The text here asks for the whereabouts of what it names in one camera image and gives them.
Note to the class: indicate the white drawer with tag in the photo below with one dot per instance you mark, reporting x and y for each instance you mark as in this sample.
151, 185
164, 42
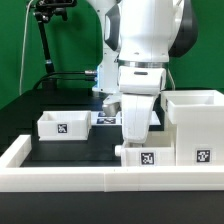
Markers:
64, 125
158, 150

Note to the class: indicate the white workspace border frame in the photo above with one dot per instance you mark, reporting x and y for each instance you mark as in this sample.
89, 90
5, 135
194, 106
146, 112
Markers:
15, 178

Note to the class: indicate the white drawer cabinet box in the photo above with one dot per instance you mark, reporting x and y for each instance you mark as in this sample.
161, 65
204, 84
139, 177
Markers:
197, 117

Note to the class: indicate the white marker tag plate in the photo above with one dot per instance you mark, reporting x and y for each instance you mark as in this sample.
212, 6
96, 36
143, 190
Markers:
99, 118

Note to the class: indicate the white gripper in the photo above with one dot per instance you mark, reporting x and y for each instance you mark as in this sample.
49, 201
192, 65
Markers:
136, 115

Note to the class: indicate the black camera stand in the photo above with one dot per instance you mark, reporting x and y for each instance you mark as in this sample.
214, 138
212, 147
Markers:
44, 11

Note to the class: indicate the white rear drawer with tag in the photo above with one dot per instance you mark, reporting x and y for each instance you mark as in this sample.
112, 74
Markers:
64, 125

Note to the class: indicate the white front drawer with tag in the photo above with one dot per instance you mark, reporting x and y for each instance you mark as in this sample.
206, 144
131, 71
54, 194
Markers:
158, 150

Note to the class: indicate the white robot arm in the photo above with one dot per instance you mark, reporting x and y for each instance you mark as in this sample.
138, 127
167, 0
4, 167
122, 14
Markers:
139, 37

